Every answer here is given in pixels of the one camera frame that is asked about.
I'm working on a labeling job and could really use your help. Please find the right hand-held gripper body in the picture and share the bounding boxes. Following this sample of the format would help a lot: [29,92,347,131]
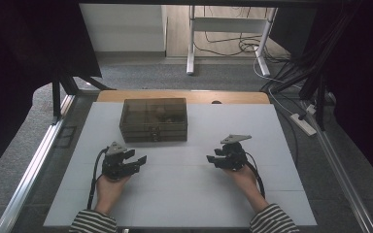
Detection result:
[218,134,253,172]

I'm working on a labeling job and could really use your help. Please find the smoky transparent drawer box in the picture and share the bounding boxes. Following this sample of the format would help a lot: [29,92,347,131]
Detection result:
[119,97,188,144]

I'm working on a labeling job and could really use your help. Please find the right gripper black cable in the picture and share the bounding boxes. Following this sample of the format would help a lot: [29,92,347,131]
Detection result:
[244,150,267,200]

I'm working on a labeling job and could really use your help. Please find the white cabinet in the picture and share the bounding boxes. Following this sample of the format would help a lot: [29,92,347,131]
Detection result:
[79,3,169,53]

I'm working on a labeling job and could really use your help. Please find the black floor cables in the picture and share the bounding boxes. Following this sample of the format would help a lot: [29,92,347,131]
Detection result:
[193,30,290,64]

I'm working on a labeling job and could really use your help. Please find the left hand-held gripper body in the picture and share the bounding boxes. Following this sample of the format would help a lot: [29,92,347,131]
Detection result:
[101,141,141,182]

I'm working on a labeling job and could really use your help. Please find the dark curtain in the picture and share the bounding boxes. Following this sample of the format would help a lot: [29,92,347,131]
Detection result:
[304,0,373,193]
[0,0,103,183]

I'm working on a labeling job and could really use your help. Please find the aluminium floor rail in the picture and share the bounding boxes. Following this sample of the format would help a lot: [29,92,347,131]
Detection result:
[300,100,372,233]
[0,93,76,233]

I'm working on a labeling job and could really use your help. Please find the white metal desk frame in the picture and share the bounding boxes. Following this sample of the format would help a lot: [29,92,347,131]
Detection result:
[186,5,278,78]

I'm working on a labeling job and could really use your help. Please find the black metal stand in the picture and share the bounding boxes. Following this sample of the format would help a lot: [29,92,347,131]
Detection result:
[299,73,328,131]
[51,67,115,124]

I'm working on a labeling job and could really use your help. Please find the person's left hand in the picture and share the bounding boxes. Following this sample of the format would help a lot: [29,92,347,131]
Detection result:
[94,174,132,216]

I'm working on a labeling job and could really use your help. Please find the wooden table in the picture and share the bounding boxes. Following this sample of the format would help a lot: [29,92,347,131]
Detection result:
[96,89,271,105]

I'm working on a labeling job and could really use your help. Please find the white foam board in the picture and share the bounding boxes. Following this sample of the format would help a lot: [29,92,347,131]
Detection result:
[43,101,319,228]

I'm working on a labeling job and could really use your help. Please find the white power adapter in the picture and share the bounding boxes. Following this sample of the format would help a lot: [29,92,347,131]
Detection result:
[305,103,319,116]

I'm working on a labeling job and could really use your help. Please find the white floor cable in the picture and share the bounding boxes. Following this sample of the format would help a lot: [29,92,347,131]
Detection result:
[253,54,305,115]

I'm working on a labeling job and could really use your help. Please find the black cable bundle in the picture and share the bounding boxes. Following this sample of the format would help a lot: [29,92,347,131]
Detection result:
[261,0,362,95]

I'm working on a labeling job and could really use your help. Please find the white power strip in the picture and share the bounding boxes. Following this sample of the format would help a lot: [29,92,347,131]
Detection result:
[289,113,318,137]

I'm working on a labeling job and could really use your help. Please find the person's right hand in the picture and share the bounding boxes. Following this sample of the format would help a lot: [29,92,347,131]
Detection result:
[224,164,270,214]

